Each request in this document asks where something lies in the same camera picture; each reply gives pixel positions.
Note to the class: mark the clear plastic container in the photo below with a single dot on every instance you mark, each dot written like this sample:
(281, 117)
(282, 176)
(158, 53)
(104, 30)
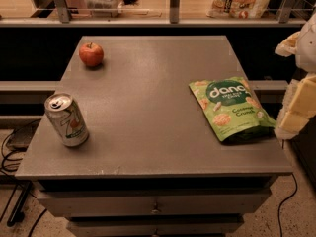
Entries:
(104, 0)

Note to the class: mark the grey drawer cabinet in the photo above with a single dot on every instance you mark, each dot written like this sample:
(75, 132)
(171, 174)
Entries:
(149, 142)

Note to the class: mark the red apple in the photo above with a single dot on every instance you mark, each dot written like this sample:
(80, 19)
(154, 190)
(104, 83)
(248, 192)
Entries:
(91, 54)

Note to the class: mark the metal shelf rail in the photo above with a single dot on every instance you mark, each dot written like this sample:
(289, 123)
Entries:
(147, 13)

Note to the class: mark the upper drawer knob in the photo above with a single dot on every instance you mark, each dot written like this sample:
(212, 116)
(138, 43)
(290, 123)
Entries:
(155, 210)

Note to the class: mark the green snack bag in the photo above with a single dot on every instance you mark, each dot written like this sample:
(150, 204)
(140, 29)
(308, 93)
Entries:
(231, 109)

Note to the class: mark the silver soda can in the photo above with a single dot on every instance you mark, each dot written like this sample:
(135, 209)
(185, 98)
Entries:
(65, 116)

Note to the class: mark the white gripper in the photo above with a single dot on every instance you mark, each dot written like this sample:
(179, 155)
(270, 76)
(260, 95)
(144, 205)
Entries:
(306, 48)

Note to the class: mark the grey power brick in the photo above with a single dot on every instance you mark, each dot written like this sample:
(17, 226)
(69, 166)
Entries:
(21, 138)

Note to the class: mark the colourful snack bag on shelf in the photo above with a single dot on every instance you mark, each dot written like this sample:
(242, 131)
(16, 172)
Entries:
(240, 9)

